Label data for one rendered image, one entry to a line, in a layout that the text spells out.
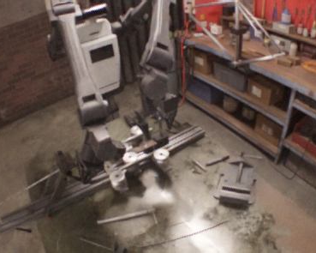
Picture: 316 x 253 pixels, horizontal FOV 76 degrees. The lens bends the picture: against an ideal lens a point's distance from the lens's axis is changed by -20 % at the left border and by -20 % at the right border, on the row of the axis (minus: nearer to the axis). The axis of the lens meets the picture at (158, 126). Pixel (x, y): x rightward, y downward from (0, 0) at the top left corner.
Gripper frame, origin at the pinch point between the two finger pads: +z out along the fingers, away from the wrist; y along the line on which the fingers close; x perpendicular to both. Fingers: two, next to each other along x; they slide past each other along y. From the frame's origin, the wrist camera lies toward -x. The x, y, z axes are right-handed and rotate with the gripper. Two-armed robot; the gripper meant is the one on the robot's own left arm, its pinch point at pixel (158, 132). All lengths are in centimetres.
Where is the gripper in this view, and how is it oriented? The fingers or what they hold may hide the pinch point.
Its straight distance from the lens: 77.8
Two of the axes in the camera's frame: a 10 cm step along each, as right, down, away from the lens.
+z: 1.9, 8.7, 4.6
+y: 8.4, -3.9, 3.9
